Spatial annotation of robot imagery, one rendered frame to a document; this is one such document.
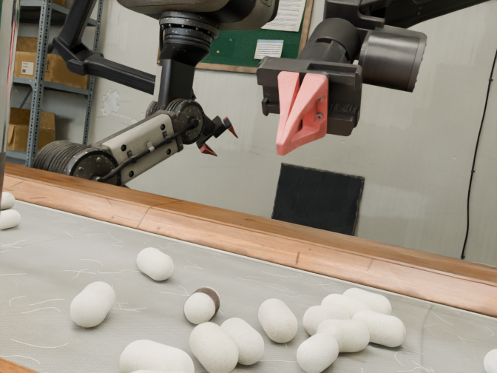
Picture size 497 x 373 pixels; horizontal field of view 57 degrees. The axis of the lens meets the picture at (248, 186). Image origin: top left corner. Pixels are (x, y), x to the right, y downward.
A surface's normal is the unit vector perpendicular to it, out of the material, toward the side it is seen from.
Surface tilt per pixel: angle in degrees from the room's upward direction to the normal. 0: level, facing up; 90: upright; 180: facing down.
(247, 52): 90
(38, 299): 0
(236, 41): 90
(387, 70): 117
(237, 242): 45
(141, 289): 0
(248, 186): 90
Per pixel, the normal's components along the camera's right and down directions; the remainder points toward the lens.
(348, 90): -0.36, 0.67
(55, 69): 0.88, 0.18
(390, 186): -0.42, 0.04
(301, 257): -0.13, -0.66
